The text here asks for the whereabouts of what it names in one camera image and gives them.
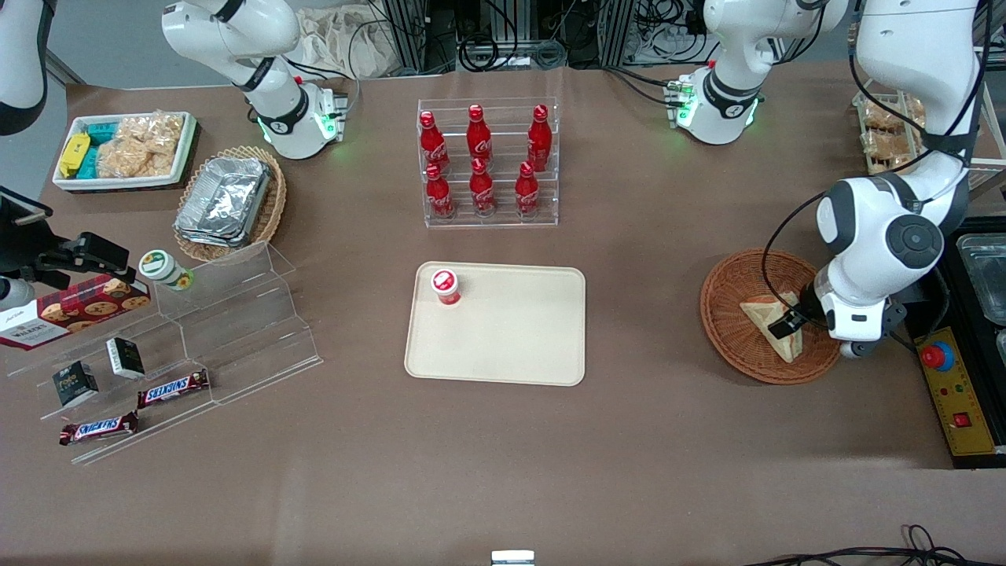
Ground clear acrylic bottle rack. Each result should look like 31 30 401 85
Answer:
417 97 560 230

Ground yellow emergency stop box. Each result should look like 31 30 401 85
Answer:
914 325 1000 458

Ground beige cloth bag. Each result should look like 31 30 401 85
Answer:
294 6 395 80

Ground black floor cable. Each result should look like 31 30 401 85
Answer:
743 524 1006 566

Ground triangle sandwich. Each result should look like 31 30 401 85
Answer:
740 292 805 364

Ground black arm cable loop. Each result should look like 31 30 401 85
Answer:
760 192 828 318

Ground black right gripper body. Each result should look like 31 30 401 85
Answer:
0 187 54 277

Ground red cola bottle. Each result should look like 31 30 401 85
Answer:
425 164 456 219
467 104 494 166
419 110 450 174
527 104 553 172
515 161 541 218
469 157 497 217

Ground clear bag of crackers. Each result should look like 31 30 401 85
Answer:
97 138 175 179
118 109 187 158

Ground yellow snack packet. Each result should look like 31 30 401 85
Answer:
58 132 92 178

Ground wire basket of bread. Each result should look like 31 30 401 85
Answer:
852 90 930 176

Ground red tartan cookie box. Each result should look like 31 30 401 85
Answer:
0 274 152 351

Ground white rectangular snack tray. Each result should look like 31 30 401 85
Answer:
52 111 198 193

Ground clear acrylic stepped shelf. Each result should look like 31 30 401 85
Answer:
3 240 324 466

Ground red-lidded small cup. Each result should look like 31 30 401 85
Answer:
430 269 463 307

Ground round brown wicker basket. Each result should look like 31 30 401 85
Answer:
699 249 843 386

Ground black base cables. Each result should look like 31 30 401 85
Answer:
604 64 681 108

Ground oval brown wicker basket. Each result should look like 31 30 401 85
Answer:
173 145 288 263

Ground brown chocolate bar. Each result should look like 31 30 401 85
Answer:
59 410 140 447
137 369 211 410

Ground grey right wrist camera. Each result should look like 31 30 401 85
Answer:
0 277 37 314

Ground silver foil container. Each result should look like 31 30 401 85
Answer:
174 156 273 249

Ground clear metal-rimmed container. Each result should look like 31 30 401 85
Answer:
957 234 1006 325

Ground green-lidded small cup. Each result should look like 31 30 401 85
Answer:
138 249 195 292

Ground small black box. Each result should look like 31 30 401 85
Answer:
106 336 146 380
52 361 101 408

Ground beige plastic tray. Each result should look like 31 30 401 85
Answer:
404 262 587 388

